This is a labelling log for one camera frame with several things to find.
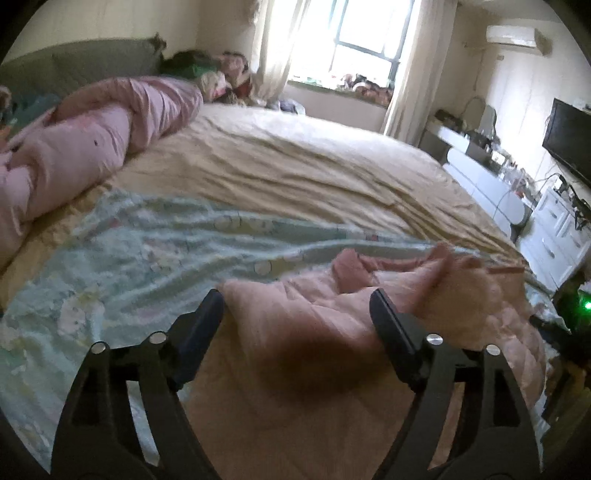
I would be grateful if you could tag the light blue printed blanket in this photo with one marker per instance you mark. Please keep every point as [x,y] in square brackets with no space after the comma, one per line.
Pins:
[138,254]

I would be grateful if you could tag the clutter on window sill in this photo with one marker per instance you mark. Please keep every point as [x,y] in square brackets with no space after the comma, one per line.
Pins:
[369,87]

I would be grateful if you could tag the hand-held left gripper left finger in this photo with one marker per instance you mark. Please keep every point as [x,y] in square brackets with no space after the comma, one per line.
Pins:
[196,337]

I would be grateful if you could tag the black television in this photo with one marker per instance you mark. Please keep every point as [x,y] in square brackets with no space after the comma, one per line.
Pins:
[570,138]

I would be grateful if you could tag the beige bed sheet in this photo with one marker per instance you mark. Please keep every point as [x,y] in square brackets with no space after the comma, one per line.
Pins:
[300,157]

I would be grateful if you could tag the teal cloth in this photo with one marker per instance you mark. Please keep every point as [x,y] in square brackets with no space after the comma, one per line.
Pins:
[37,108]

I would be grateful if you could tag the pink duvet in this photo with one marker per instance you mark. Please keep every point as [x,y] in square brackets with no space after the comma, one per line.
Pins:
[83,143]

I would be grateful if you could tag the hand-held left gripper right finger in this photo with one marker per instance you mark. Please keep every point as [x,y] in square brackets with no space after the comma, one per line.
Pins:
[392,332]

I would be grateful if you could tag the pile of plush toys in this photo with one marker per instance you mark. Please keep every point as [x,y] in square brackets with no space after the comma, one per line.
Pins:
[207,71]

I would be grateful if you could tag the grey headboard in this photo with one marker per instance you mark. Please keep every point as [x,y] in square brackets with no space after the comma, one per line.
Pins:
[92,60]

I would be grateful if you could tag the white air conditioner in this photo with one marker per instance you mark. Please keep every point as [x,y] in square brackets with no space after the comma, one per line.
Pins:
[515,39]

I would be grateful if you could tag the white desk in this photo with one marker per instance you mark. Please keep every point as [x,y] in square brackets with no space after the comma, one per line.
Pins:
[480,184]

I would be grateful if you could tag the white chair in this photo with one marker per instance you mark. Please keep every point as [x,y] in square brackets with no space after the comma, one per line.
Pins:
[485,115]

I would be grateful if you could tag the pink quilted jacket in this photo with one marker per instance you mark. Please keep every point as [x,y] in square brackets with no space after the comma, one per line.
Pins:
[286,346]

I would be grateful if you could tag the window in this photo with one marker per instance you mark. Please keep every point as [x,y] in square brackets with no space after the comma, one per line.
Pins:
[364,32]

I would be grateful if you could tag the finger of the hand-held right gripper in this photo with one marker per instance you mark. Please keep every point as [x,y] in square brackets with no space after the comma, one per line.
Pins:
[549,328]

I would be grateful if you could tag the white dresser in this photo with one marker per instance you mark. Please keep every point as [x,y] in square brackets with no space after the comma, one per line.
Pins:
[554,235]

